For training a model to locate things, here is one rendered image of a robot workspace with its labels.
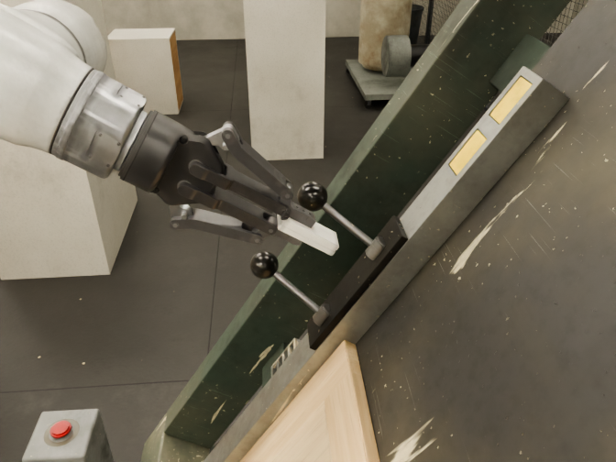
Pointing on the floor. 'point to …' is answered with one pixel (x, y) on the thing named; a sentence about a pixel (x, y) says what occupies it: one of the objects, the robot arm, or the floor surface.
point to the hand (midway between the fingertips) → (308, 231)
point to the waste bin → (415, 22)
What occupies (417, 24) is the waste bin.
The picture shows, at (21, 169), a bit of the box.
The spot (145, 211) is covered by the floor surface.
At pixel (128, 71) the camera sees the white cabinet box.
